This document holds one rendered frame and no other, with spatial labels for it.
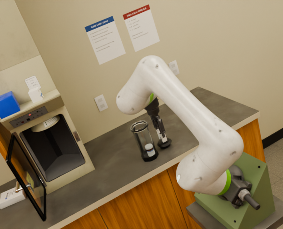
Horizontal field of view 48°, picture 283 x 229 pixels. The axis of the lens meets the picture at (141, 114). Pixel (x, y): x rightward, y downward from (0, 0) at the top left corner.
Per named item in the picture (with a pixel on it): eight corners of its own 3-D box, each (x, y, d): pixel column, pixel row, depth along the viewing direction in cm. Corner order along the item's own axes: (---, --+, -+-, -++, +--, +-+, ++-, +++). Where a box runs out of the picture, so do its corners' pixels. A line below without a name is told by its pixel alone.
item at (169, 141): (156, 146, 199) (152, 137, 196) (168, 139, 201) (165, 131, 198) (162, 151, 191) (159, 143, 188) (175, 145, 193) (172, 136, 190)
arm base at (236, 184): (271, 194, 112) (261, 191, 109) (251, 228, 116) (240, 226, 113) (226, 157, 134) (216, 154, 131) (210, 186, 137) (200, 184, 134)
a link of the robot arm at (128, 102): (143, 102, 125) (121, 82, 127) (127, 124, 132) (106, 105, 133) (160, 92, 141) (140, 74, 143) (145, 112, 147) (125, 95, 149)
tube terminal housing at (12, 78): (42, 175, 212) (-18, 71, 179) (86, 153, 220) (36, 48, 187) (47, 195, 190) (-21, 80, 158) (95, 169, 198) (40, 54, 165)
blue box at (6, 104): (1, 113, 166) (-8, 98, 162) (19, 105, 168) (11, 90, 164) (1, 119, 157) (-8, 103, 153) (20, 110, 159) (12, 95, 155)
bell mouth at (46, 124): (30, 125, 193) (26, 117, 191) (57, 112, 197) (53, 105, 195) (32, 135, 178) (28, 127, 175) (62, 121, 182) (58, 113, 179)
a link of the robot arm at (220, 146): (244, 151, 102) (141, 47, 121) (212, 181, 110) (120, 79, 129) (256, 143, 112) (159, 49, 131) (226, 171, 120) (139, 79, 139)
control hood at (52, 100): (8, 130, 170) (-1, 114, 166) (64, 104, 178) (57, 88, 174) (8, 137, 160) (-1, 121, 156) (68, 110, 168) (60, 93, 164)
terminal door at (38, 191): (45, 189, 187) (12, 132, 170) (45, 222, 160) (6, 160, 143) (44, 189, 187) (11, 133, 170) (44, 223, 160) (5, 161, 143)
